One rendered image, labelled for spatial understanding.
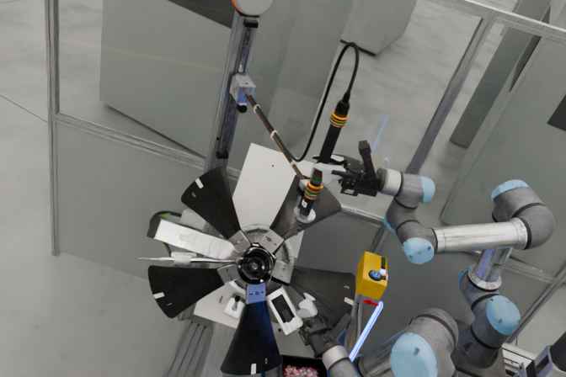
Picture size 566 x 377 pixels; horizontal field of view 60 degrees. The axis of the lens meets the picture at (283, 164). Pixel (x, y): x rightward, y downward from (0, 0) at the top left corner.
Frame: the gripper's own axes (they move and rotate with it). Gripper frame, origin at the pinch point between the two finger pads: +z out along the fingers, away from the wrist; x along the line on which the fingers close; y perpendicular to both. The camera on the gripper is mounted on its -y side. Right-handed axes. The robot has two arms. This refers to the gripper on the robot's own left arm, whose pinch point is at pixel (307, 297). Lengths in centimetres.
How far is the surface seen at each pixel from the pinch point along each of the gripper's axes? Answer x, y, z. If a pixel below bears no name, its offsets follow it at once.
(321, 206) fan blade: -20.9, -10.8, 18.9
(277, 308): 14.8, 4.8, 8.4
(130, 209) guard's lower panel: 58, 35, 118
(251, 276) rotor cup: -3.3, 15.7, 11.4
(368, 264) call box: 14.8, -38.9, 15.5
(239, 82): -40, 0, 72
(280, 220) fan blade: -12.3, 0.6, 24.2
